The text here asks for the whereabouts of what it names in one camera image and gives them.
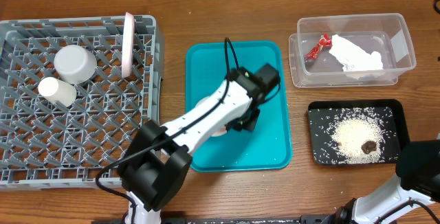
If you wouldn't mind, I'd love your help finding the small white dish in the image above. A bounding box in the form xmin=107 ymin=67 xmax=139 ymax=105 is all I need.
xmin=195 ymin=96 xmax=227 ymax=137

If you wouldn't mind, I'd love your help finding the red snack wrapper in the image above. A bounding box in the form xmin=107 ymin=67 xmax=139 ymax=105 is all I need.
xmin=304 ymin=33 xmax=332 ymax=60

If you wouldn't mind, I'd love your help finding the white tissue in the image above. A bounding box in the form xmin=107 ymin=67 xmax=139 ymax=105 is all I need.
xmin=329 ymin=34 xmax=383 ymax=71

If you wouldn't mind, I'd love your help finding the brown food scrap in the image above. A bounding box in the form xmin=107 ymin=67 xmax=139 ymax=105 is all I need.
xmin=361 ymin=140 xmax=377 ymax=155

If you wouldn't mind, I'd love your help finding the large white plate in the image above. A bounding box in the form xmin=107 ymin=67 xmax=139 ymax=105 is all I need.
xmin=121 ymin=12 xmax=135 ymax=78

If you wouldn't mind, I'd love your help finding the white paper cup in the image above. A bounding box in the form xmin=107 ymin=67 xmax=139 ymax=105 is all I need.
xmin=38 ymin=77 xmax=76 ymax=107

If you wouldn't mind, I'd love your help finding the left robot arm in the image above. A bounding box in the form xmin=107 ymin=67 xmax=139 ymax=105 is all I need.
xmin=117 ymin=64 xmax=281 ymax=223

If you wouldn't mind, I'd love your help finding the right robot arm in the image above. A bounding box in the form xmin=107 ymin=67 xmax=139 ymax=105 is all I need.
xmin=322 ymin=139 xmax=439 ymax=223

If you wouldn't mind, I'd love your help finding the clear plastic waste bin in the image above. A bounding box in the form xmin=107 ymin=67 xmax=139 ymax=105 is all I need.
xmin=289 ymin=13 xmax=417 ymax=88

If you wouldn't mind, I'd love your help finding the grey plastic dishwasher rack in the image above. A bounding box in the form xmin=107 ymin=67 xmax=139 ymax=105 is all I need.
xmin=1 ymin=15 xmax=164 ymax=190

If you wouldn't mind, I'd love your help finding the teal plastic serving tray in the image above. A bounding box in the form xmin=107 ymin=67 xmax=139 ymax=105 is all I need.
xmin=185 ymin=41 xmax=292 ymax=172

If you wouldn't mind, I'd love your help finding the black rectangular tray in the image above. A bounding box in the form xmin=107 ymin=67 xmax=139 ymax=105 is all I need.
xmin=307 ymin=99 xmax=414 ymax=166

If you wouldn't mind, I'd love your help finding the spilled white rice pile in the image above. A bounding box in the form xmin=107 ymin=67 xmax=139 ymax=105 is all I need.
xmin=309 ymin=107 xmax=402 ymax=166

